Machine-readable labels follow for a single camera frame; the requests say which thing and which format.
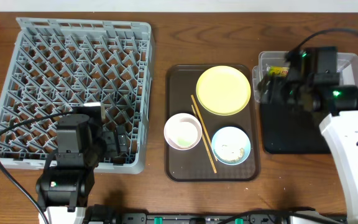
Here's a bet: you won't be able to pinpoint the green orange snack wrapper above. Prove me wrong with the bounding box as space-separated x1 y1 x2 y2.
267 66 289 77

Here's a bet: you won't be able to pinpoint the light blue small plate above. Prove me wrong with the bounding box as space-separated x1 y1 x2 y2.
211 126 251 166

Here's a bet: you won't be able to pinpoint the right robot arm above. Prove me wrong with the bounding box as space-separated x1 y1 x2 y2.
253 47 358 223

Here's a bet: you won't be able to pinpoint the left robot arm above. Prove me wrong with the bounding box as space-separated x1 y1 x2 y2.
36 102 129 224

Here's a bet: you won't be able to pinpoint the clear plastic bin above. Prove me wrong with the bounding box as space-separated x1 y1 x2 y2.
252 51 358 103

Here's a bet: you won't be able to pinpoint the white pink bowl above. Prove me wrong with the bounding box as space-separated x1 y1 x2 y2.
163 113 202 151

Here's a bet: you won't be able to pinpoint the black rectangular tray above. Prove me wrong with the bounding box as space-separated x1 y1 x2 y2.
260 103 330 154

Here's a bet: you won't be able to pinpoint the wooden chopstick upper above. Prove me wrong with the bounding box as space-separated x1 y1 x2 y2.
190 95 216 161

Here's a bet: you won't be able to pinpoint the wooden chopstick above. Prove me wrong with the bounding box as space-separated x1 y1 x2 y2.
191 105 217 174
190 95 216 161

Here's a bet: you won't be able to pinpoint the grey plastic dish rack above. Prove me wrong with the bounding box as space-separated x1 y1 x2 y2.
0 17 155 174

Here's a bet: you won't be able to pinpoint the yellow round plate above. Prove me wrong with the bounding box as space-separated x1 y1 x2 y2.
196 65 251 116

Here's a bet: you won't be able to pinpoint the dark brown serving tray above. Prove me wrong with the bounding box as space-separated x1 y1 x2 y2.
165 65 260 182

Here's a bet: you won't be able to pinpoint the wooden chopstick lower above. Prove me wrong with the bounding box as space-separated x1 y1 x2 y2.
191 105 217 174

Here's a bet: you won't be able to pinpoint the food scraps on plate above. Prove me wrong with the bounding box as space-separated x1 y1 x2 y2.
216 144 245 163

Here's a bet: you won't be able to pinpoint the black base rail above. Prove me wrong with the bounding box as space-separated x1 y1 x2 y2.
85 205 347 224

